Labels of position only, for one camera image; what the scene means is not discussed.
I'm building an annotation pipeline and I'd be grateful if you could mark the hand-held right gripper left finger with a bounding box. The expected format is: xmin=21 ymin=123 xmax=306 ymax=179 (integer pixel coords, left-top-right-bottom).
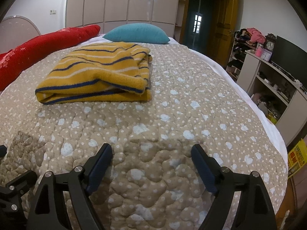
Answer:
xmin=26 ymin=143 xmax=113 ymax=230

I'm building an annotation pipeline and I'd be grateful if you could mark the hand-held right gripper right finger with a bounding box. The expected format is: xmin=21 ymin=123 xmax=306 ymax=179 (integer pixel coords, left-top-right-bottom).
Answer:
xmin=191 ymin=144 xmax=275 ymax=230

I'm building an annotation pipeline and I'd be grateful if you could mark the yellow striped sweater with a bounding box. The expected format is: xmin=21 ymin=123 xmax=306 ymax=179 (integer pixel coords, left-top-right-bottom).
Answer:
xmin=35 ymin=42 xmax=153 ymax=105

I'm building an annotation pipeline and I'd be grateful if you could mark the pink clothes pile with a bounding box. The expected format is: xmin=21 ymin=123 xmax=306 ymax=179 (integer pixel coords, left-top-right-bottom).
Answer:
xmin=247 ymin=27 xmax=266 ymax=44

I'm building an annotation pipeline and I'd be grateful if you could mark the beige dotted quilted blanket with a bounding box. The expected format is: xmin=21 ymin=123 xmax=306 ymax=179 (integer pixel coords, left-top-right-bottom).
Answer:
xmin=0 ymin=42 xmax=288 ymax=230

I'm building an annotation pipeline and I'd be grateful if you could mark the yellow-green container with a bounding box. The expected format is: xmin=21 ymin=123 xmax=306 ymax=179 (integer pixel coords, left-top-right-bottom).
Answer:
xmin=267 ymin=113 xmax=279 ymax=125

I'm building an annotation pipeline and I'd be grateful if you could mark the yellow printed box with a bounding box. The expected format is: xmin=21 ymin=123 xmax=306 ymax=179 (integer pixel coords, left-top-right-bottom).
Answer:
xmin=287 ymin=139 xmax=307 ymax=179

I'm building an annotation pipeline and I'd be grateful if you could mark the white shelf unit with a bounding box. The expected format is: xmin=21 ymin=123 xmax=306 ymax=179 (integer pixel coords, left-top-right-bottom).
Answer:
xmin=236 ymin=51 xmax=307 ymax=126

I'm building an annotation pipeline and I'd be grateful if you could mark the red patterned pillow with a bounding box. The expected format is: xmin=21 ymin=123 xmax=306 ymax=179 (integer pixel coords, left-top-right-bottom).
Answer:
xmin=0 ymin=24 xmax=101 ymax=91

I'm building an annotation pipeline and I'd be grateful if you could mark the cluttered shoe rack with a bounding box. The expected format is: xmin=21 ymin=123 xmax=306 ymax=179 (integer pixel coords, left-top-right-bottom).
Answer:
xmin=227 ymin=29 xmax=258 ymax=82

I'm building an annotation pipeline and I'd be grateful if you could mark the pale rounded headboard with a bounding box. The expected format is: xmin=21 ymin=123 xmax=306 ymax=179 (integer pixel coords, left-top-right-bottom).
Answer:
xmin=0 ymin=16 xmax=42 ymax=54

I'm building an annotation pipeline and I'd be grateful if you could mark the dark table clock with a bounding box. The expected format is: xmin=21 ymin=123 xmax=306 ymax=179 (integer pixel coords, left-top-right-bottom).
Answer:
xmin=265 ymin=34 xmax=276 ymax=53

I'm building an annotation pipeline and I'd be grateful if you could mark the wooden door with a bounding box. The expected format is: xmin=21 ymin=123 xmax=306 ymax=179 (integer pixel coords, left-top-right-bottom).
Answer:
xmin=211 ymin=0 xmax=240 ymax=69

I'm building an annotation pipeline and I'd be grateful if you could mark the black television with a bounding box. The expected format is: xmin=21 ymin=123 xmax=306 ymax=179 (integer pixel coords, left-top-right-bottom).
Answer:
xmin=271 ymin=35 xmax=307 ymax=82

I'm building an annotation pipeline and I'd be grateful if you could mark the small bright window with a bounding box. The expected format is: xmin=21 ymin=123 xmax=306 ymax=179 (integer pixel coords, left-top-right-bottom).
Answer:
xmin=193 ymin=14 xmax=203 ymax=34

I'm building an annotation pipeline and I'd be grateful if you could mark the teal pillow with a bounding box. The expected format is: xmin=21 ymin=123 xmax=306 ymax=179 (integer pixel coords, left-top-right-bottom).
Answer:
xmin=103 ymin=23 xmax=171 ymax=45

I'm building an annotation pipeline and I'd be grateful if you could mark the glossy beige wardrobe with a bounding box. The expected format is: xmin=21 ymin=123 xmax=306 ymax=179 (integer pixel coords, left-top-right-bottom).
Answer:
xmin=65 ymin=0 xmax=187 ymax=37

